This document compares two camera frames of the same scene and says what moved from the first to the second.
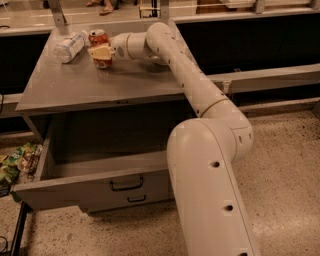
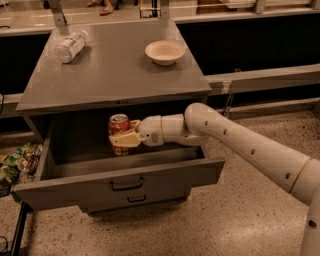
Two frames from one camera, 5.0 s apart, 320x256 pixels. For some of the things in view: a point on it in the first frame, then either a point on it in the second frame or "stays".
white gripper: [119, 47] → [150, 130]
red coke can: [100, 48] → [119, 124]
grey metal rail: [303, 75] stays
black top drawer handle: [124, 188] stays
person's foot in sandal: [108, 9] stays
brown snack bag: [38, 148] stays
